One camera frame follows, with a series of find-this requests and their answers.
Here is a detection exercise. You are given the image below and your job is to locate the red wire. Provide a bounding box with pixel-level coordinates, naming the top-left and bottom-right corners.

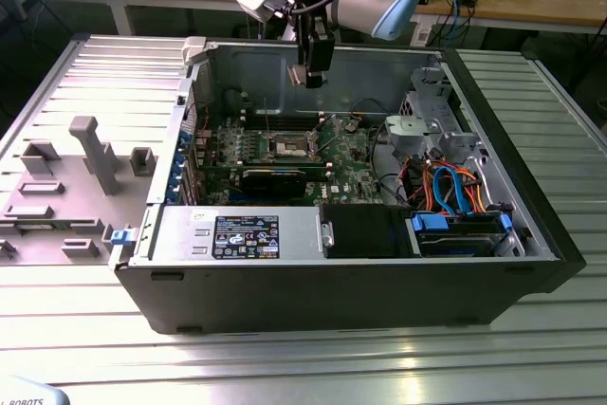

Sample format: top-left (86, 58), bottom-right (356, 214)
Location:
top-left (186, 100), bottom-right (213, 134)

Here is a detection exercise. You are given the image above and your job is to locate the silver fan bracket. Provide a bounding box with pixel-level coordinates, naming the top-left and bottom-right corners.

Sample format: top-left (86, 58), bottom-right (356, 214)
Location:
top-left (384, 114), bottom-right (442, 159)

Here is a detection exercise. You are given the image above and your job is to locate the black open PC case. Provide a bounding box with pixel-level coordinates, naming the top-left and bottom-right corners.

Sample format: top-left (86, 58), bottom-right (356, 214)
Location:
top-left (107, 36), bottom-right (587, 336)

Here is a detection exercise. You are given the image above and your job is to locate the blue plastic clip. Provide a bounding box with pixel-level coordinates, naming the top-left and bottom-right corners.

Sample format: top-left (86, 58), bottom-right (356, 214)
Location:
top-left (109, 229), bottom-right (137, 248)

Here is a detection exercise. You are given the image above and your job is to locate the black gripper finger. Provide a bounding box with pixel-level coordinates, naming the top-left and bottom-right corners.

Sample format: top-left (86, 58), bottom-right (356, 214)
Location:
top-left (297, 15), bottom-right (310, 65)
top-left (306, 20), bottom-right (335, 89)

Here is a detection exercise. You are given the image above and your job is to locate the CPU socket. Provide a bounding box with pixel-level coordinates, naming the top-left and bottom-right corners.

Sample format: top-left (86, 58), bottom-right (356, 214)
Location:
top-left (267, 131), bottom-right (318, 160)

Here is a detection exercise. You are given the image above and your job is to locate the silver metal drive cage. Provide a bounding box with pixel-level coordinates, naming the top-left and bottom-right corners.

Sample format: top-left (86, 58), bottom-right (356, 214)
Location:
top-left (400, 66), bottom-right (478, 140)

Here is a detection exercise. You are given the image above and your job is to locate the gray parts rack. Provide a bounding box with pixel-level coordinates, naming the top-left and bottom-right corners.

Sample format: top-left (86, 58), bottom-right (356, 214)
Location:
top-left (0, 115), bottom-right (157, 267)

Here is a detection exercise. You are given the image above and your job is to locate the silver power supply with label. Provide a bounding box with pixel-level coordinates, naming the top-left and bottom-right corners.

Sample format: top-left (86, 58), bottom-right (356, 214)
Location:
top-left (151, 205), bottom-right (328, 264)

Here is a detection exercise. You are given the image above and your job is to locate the black wire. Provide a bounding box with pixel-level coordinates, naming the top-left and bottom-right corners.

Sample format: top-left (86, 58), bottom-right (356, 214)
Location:
top-left (351, 98), bottom-right (397, 120)
top-left (369, 127), bottom-right (412, 205)

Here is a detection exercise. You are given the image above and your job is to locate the silver CPU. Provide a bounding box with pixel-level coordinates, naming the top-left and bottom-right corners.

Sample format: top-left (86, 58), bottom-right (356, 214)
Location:
top-left (287, 64), bottom-right (310, 88)

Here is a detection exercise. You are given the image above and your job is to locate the green motherboard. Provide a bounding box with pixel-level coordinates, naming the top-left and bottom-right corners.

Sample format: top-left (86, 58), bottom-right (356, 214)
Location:
top-left (193, 113), bottom-right (409, 210)

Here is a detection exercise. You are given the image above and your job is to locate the blue wire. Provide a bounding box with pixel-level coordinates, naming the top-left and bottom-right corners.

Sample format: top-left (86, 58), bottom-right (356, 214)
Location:
top-left (432, 163), bottom-right (471, 217)

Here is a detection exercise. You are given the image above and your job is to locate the hard disk in blue carrier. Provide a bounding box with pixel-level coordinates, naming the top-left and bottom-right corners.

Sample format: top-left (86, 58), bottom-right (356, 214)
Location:
top-left (406, 210), bottom-right (516, 258)

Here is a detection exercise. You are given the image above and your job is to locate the orange wire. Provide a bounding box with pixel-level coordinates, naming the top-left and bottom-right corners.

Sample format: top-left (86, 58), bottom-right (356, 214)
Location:
top-left (415, 170), bottom-right (436, 212)
top-left (467, 171), bottom-right (490, 215)

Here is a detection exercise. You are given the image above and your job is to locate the black RAM slot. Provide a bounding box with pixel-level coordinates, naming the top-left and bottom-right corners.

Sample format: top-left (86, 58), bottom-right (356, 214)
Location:
top-left (242, 108), bottom-right (324, 120)
top-left (242, 118), bottom-right (324, 131)

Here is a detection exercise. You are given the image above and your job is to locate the metal socket cover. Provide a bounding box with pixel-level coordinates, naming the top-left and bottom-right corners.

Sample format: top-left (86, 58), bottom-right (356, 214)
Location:
top-left (307, 114), bottom-right (341, 159)

